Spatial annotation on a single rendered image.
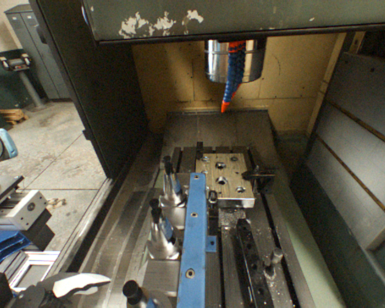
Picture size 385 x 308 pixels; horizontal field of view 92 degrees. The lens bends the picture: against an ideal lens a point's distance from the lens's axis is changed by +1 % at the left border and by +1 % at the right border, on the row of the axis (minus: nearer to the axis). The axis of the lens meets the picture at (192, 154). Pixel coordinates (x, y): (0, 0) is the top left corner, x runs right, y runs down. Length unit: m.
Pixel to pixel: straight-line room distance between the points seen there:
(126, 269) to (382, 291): 0.86
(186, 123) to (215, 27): 1.44
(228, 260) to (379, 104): 0.65
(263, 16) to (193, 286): 0.36
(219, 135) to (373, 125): 1.03
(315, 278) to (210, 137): 1.07
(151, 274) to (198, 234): 0.10
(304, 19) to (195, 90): 1.43
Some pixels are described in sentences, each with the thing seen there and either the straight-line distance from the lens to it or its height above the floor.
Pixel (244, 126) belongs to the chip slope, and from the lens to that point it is 1.65.
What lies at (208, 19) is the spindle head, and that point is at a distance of 0.24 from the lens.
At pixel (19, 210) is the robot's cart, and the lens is 1.00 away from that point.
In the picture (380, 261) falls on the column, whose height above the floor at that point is 0.89.
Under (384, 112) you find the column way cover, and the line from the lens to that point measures 0.76.
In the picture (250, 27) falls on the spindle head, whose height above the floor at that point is 1.53.
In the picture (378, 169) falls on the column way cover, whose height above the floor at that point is 1.15.
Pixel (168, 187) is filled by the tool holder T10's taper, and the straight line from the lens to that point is 0.40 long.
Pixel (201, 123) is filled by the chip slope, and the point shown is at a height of 0.81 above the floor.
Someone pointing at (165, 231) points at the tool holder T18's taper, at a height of 1.27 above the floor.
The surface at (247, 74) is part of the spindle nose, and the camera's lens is 0.52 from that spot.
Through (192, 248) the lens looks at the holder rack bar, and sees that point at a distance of 0.36.
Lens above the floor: 1.55
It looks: 36 degrees down
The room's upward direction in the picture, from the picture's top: 4 degrees counter-clockwise
